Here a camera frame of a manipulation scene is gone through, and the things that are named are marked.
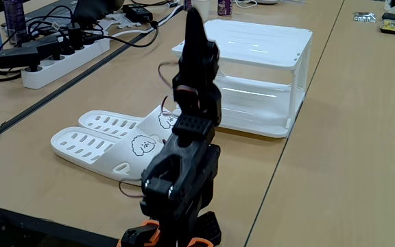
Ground white shoe rack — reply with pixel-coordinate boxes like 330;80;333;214
171;19;313;139

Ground white slipper with dog print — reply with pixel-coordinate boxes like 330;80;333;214
49;126;166;183
77;105;183;142

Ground black power brick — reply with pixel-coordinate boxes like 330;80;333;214
21;34;64;62

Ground black plug-in power adapter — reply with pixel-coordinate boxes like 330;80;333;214
0;46;43;73

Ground white printed bracket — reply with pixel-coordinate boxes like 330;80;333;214
96;19;117;35
108;13;143;30

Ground black power plug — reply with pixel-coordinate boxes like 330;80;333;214
66;22;84;51
82;31;97;46

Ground thin white cable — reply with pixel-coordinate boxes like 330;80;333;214
233;0;259;10

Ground white power strip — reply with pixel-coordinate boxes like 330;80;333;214
21;36;111;90

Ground white paper cup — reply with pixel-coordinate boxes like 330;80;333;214
197;0;212;22

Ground tall purple drink can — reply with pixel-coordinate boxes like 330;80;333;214
2;0;27;45

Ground black cable with connector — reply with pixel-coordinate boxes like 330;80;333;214
94;19;160;48

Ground white power cord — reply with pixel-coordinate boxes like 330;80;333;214
110;3;184;38

